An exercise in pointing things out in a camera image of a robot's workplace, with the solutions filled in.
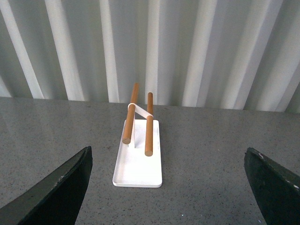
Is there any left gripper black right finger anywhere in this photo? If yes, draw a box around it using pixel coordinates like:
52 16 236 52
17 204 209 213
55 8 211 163
244 148 300 225

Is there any white towel rack stand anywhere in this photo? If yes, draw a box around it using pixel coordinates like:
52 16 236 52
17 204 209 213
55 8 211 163
112 83 162 188

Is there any white pleated curtain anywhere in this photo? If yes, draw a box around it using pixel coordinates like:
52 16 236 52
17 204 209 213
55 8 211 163
0 0 300 113

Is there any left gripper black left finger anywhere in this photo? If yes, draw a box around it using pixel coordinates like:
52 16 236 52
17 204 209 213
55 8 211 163
0 146 93 225

